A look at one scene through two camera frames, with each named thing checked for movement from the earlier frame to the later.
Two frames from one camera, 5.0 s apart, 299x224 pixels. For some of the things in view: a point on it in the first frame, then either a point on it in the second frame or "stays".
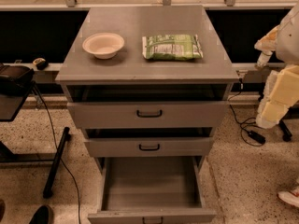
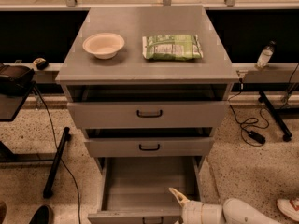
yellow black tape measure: (40, 63) stays
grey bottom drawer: (152, 189) stays
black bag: (15, 79) stays
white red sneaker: (291, 197) → (288, 209)
